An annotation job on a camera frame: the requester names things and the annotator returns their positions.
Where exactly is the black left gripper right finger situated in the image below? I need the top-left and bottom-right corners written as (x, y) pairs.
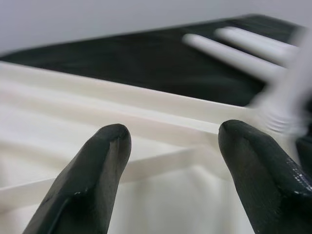
top-left (218, 119), bottom-right (312, 234)

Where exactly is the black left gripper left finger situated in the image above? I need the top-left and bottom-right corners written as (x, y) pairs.
top-left (23, 123), bottom-right (133, 234)

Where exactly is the white plastic table top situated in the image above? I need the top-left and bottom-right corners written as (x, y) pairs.
top-left (0, 60), bottom-right (269, 234)

